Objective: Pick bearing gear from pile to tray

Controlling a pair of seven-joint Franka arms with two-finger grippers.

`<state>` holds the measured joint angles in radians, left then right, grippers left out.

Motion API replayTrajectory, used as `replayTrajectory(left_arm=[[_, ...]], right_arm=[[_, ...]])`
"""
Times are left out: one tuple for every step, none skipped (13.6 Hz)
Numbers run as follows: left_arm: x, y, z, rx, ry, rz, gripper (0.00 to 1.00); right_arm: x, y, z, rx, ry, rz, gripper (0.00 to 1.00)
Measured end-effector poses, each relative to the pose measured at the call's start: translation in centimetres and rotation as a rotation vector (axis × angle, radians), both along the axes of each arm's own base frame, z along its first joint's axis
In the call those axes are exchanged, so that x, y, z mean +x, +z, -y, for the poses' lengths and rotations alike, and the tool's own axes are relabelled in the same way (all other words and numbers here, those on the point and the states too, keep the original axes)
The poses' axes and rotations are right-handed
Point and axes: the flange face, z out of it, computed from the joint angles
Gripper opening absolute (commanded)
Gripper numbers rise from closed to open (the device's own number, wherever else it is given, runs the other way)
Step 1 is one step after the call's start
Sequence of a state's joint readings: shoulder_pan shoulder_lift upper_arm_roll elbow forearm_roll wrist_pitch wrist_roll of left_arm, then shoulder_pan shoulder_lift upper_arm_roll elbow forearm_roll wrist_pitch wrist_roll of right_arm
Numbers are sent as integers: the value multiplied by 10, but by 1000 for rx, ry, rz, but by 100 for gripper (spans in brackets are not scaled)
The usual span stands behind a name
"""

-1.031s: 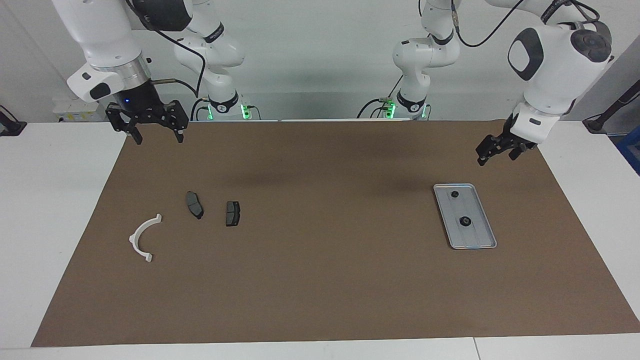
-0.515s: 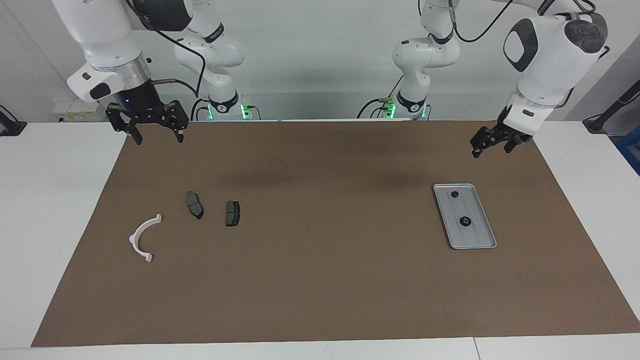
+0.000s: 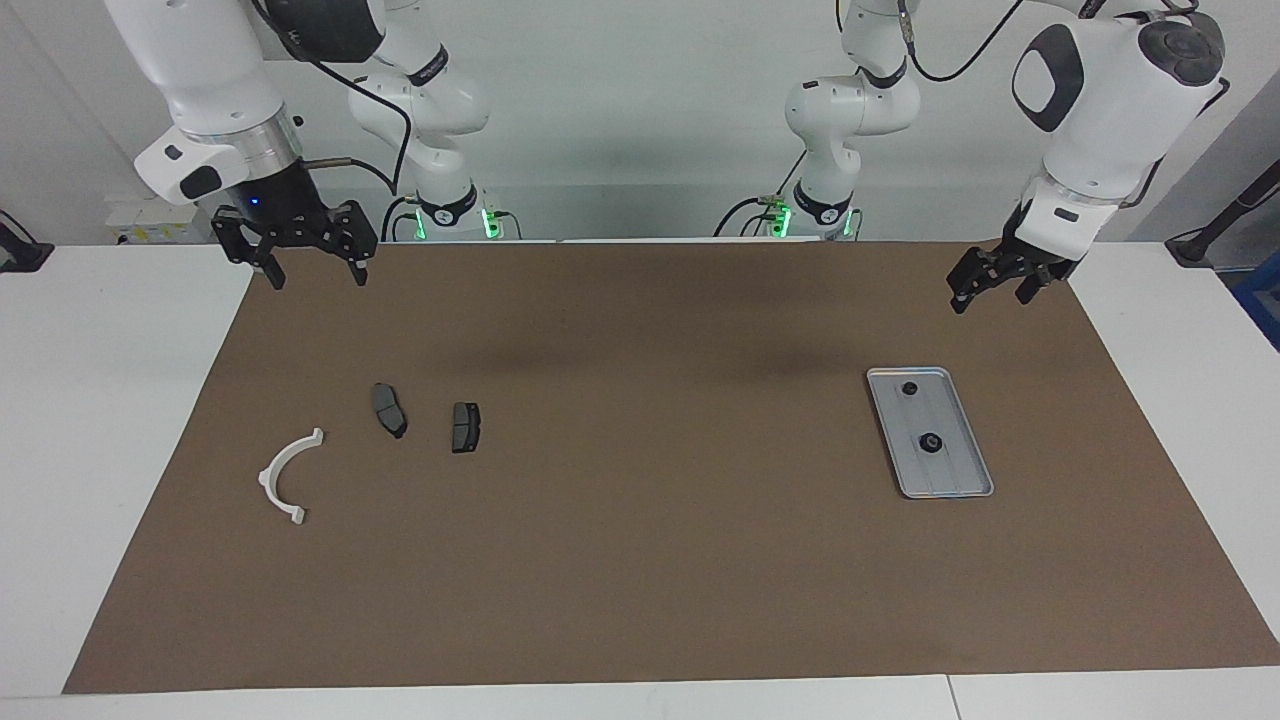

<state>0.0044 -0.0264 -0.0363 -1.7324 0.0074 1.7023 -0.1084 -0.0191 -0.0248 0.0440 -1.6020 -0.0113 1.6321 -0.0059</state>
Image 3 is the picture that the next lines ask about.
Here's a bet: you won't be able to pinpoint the silver metal tray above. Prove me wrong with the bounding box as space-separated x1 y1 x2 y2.
866 367 995 500

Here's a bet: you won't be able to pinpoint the white power strip box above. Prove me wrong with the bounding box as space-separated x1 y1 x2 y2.
105 195 221 246

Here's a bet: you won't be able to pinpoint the dark grey curved brake pad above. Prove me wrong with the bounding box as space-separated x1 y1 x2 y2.
371 383 409 440

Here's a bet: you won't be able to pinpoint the blue crate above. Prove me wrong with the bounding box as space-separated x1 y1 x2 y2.
1232 262 1280 351

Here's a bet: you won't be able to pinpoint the black table clamp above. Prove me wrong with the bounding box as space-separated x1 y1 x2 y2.
0 210 54 274

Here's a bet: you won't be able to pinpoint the brown table mat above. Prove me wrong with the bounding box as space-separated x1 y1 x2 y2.
62 240 1280 695

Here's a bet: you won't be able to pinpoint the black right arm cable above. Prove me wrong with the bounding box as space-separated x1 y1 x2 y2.
255 0 417 197

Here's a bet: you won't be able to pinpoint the black right base cables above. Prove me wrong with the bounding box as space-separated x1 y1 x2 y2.
385 195 523 241

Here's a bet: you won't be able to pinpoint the black base cables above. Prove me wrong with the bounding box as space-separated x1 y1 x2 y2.
385 195 523 241
714 150 809 238

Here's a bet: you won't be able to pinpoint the white curved plastic bracket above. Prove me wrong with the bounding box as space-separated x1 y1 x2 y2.
258 428 326 527

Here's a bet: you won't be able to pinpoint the black left base cables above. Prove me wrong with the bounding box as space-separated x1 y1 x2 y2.
714 150 809 238

